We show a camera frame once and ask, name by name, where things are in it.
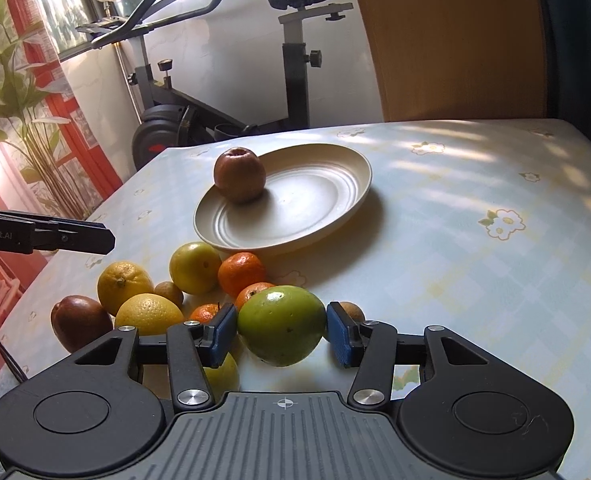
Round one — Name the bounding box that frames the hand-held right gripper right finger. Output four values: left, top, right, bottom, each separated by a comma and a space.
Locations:
327, 302, 489, 407

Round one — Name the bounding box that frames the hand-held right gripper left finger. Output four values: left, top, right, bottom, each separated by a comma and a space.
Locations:
73, 303, 239, 411

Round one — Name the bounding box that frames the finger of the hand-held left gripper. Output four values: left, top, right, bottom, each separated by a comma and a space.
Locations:
30, 214, 116, 256

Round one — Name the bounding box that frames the small brown kiwi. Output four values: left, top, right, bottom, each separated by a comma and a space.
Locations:
154, 281, 184, 308
338, 301, 366, 323

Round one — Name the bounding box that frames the orange tangerine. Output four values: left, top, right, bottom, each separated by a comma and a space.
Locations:
234, 282, 276, 311
218, 252, 267, 298
190, 303, 224, 326

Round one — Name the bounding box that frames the green citrus fruit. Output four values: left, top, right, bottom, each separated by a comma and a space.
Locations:
203, 352, 240, 393

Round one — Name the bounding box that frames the green apple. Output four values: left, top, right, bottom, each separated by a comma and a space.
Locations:
237, 285, 327, 367

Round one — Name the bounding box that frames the yellow orange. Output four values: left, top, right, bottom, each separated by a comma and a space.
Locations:
97, 260, 155, 317
114, 293, 185, 336

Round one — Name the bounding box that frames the yellow-green orange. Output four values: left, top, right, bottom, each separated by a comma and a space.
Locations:
169, 242, 223, 296

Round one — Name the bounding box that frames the red apple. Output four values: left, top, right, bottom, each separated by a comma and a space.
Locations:
50, 295, 107, 354

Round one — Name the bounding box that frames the cream ridged plate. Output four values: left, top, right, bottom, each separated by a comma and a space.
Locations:
194, 143, 373, 254

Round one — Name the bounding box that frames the plant printed curtain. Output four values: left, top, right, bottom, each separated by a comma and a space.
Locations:
0, 0, 124, 401

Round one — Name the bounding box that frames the grey metal pipe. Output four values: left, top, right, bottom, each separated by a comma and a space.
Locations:
117, 42, 144, 123

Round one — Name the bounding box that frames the wrinkled brown-red apple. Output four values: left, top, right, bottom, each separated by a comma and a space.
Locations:
214, 147, 267, 205

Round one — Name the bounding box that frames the black exercise bike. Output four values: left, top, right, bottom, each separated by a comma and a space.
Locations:
76, 0, 355, 171

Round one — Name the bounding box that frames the wooden door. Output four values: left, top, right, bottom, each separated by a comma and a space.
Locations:
344, 0, 549, 123

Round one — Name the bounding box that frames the dark blue curtain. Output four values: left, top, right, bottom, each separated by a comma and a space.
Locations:
530, 0, 591, 166

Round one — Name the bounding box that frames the black cable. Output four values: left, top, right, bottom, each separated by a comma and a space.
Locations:
0, 312, 30, 383

